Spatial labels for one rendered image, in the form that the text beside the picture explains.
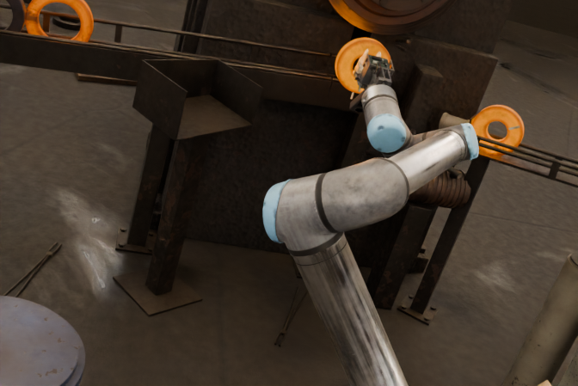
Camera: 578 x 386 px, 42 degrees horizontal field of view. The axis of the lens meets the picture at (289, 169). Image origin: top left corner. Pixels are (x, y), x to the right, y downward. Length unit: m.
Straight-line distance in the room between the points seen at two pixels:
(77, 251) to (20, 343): 1.06
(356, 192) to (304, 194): 0.10
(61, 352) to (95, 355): 0.67
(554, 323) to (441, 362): 0.41
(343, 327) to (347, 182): 0.31
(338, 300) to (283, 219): 0.20
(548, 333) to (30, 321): 1.44
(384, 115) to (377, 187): 0.50
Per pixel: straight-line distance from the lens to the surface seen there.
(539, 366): 2.37
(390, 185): 1.39
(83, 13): 2.27
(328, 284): 1.47
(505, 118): 2.40
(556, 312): 2.29
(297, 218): 1.40
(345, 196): 1.36
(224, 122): 2.07
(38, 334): 1.48
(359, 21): 2.30
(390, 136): 1.84
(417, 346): 2.53
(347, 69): 2.13
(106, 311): 2.26
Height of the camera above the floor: 1.38
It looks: 24 degrees down
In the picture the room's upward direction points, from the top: 17 degrees clockwise
